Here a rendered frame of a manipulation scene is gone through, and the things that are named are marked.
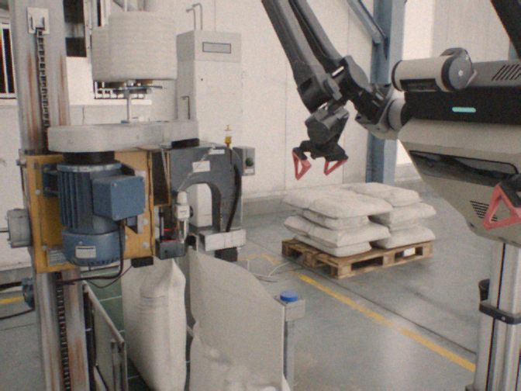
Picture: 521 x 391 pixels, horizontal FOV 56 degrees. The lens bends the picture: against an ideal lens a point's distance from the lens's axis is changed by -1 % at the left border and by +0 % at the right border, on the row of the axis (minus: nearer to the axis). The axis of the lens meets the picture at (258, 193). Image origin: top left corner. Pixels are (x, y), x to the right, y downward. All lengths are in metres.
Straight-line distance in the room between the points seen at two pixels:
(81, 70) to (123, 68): 2.42
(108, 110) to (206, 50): 1.51
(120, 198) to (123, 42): 0.37
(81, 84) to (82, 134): 2.49
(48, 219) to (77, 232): 0.18
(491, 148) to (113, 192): 0.81
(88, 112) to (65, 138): 2.98
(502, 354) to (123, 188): 1.04
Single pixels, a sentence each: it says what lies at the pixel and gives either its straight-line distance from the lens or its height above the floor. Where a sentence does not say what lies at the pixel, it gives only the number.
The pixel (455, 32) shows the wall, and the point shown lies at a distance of 8.70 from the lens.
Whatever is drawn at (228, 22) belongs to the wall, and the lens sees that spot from 6.10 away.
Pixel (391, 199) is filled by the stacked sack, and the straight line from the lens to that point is 4.63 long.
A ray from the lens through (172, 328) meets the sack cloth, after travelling 1.91.
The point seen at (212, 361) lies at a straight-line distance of 1.35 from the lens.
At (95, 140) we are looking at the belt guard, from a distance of 1.17.
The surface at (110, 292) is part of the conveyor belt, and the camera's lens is 3.00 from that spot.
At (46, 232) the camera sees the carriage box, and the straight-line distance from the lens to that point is 1.41.
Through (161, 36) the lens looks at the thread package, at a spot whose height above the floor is 1.63.
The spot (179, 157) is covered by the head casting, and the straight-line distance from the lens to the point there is 1.46.
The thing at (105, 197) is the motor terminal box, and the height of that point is 1.27.
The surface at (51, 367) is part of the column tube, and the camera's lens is 1.61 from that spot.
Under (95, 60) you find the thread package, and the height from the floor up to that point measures 1.59.
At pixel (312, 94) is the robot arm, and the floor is 1.50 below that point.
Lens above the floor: 1.49
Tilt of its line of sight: 11 degrees down
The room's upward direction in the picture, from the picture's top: straight up
